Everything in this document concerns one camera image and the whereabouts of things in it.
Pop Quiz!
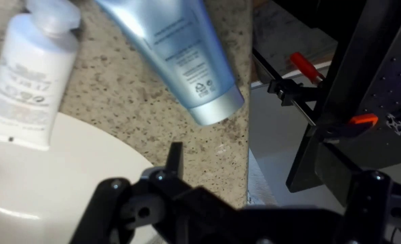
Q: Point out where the grey blue cosmetic tube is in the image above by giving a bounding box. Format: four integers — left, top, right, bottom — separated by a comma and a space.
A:
95, 0, 246, 127

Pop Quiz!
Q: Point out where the granite top vanity cabinet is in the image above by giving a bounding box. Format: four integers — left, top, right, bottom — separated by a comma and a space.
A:
0, 0, 256, 208

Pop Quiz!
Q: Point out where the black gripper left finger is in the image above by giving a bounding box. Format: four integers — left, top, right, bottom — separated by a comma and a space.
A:
69, 141, 184, 244

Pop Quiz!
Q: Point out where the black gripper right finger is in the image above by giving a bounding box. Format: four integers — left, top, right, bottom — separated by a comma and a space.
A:
334, 168, 401, 244

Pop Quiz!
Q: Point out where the white cream tube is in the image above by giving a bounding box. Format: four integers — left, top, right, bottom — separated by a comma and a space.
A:
0, 0, 83, 151

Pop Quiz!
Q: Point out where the orange clamp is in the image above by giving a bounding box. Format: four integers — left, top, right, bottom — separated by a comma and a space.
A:
347, 112, 381, 128
288, 51, 325, 85

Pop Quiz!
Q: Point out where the white oval sink basin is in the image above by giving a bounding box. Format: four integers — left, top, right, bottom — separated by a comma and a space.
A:
0, 92, 165, 244

